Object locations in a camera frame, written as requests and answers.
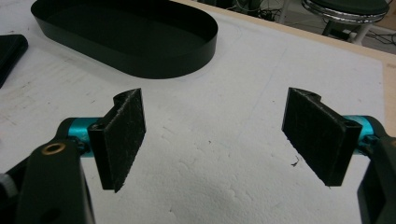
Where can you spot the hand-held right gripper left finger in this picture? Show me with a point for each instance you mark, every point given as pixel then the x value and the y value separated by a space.
pixel 121 140

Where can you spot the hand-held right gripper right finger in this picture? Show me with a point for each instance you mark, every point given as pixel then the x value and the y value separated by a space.
pixel 320 137

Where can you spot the white foam mat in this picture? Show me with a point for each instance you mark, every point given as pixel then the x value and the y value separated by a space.
pixel 218 124

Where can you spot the black oval tray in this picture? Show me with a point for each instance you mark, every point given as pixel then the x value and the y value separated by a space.
pixel 130 37

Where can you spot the round chrome-rimmed stool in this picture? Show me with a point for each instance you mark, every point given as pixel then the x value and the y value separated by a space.
pixel 348 12

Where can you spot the black flat case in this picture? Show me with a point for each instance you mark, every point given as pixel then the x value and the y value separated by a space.
pixel 9 54

